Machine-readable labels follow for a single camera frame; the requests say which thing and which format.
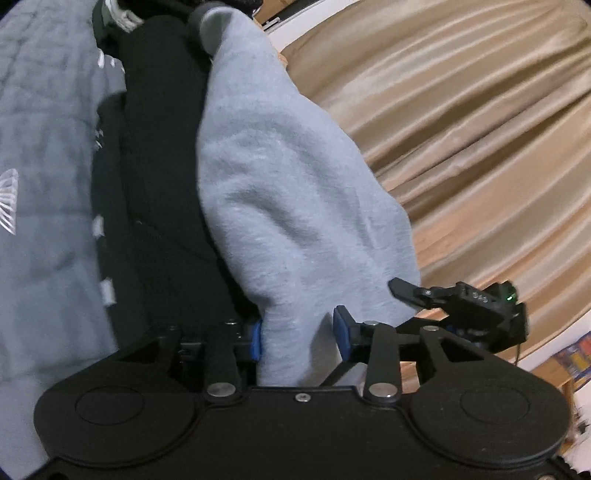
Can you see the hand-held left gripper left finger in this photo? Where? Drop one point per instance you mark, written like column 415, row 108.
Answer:
column 256, row 342

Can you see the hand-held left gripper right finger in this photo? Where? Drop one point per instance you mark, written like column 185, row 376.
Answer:
column 341, row 334

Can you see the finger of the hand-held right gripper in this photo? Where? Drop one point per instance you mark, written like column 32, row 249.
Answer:
column 425, row 296
column 420, row 325

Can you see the grey sweatshirt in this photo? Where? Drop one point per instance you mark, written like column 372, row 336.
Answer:
column 286, row 184

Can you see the colourful printed box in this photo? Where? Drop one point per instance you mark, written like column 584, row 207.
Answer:
column 572, row 360

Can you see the beige curtain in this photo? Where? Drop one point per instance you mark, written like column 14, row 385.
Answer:
column 461, row 138

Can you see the black white striped garment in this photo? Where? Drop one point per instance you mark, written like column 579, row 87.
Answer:
column 111, row 258

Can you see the black folded garment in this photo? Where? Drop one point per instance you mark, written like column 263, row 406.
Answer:
column 161, row 184

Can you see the dark grey printed quilt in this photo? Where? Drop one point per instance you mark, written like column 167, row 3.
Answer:
column 46, row 138

